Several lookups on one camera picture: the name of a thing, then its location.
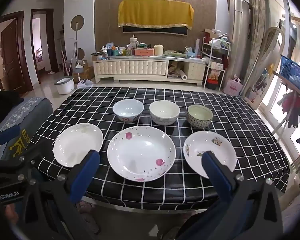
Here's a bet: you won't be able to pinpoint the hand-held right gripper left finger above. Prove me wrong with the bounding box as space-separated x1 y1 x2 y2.
22 149 101 240

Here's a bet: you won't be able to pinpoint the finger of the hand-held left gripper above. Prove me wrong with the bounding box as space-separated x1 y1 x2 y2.
0 124 21 153
0 151 44 188

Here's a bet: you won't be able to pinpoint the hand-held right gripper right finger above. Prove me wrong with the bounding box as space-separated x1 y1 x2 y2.
202 151 285 240

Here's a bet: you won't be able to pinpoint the white plate with green prints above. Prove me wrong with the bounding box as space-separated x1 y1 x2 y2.
183 130 237 179

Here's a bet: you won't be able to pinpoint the plain white plate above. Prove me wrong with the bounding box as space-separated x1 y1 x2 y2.
53 123 103 168

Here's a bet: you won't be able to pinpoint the large pink flowered plate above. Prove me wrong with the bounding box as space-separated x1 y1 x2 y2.
107 126 176 182

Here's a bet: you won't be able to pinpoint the small patterned bowl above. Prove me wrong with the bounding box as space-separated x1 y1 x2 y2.
186 104 213 130

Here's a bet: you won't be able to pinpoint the white bowl with red flowers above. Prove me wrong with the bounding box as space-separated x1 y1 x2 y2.
112 99 144 123

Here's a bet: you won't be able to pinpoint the white bowl with grey pattern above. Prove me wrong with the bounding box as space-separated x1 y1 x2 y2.
149 100 180 126

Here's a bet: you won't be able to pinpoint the person's left hand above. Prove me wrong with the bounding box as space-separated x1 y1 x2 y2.
1 201 19 222

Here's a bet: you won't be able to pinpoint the black cloth with yellow print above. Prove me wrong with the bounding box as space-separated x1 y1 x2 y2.
7 128 32 158

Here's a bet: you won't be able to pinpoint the grey flowered sofa cover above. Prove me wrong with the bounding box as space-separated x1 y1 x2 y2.
0 96 54 161

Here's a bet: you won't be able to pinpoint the black garment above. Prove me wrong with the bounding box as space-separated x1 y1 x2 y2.
0 88 24 135

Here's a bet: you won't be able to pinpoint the person's shoe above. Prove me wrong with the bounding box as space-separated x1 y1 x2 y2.
76 201 101 233

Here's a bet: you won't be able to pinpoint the black checked tablecloth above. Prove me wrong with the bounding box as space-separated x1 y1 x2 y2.
30 87 290 210

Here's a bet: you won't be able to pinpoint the white mop bucket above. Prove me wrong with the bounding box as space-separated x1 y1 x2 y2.
54 76 75 95

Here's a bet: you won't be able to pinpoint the brown wooden door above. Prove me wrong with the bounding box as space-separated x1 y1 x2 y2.
0 11 33 93

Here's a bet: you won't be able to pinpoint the pink bag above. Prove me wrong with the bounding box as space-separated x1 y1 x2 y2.
222 77 244 96

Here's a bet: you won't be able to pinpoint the white dustpan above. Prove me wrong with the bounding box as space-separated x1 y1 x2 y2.
77 79 94 88

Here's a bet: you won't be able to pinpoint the cardboard boxes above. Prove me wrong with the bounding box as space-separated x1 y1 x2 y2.
72 66 94 83

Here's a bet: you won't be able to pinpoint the red hanging garments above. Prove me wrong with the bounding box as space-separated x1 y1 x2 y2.
281 92 300 128

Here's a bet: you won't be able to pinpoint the white metal shelf rack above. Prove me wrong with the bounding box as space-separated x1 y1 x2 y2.
202 35 231 89

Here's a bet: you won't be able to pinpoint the white flat mop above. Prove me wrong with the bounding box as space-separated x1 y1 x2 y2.
70 22 84 69

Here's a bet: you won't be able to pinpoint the clothes drying rack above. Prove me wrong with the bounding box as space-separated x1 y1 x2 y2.
272 72 300 180

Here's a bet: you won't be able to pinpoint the cream TV cabinet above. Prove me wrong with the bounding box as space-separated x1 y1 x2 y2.
92 54 207 84

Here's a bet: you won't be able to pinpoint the arched standing mirror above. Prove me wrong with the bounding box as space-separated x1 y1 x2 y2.
242 26 286 110

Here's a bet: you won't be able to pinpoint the blue basin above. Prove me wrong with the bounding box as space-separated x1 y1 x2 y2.
186 46 198 58

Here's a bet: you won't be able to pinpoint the blue plastic basket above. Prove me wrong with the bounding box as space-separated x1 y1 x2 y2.
280 55 300 93

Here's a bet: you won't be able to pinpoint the green tray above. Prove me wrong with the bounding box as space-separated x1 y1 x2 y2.
164 50 187 57

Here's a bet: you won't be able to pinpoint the pink box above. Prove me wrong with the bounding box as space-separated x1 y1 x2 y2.
134 49 155 56

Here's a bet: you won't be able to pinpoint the tower air conditioner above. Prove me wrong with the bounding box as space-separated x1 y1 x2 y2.
229 0 251 81

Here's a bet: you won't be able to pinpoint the patterned curtain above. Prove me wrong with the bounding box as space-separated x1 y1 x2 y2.
247 0 266 58

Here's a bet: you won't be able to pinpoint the yellow cloth cover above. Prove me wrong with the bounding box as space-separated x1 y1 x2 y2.
118 0 194 29

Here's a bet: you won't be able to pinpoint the brown door frame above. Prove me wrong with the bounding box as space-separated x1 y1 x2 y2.
30 8 60 84

